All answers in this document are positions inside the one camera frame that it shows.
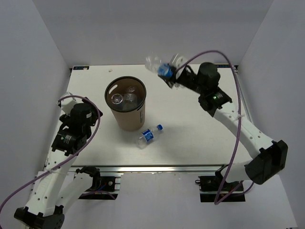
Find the small clear bottle blue cap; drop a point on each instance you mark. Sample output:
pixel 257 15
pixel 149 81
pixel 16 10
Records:
pixel 149 135

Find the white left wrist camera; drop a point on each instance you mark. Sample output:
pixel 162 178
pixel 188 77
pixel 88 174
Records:
pixel 67 104

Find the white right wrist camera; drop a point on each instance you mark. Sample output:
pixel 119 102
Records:
pixel 177 59

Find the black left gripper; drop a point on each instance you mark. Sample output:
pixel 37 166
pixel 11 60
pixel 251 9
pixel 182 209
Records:
pixel 94 115

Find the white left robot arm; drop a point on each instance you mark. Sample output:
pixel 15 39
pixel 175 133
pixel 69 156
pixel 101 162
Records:
pixel 48 204

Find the blue sticker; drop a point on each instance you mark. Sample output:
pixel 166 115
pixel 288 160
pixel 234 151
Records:
pixel 223 66
pixel 75 68

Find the blue sticker back left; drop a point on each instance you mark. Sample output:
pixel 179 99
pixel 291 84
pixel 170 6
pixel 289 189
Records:
pixel 75 68

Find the brown cylindrical paper bin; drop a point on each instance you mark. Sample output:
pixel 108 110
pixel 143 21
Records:
pixel 129 120

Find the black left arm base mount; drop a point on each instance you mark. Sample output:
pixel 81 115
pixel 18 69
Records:
pixel 105 186

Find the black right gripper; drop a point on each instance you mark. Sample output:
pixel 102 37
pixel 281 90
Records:
pixel 170 81

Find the clear bottle green blue label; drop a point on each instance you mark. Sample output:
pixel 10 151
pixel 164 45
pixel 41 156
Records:
pixel 129 101

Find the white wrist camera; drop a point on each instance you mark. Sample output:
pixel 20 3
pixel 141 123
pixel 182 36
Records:
pixel 67 104
pixel 177 59

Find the blue sticker back right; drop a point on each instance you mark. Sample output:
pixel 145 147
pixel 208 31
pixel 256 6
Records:
pixel 223 66

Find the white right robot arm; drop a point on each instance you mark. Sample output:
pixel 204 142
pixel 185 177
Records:
pixel 268 156

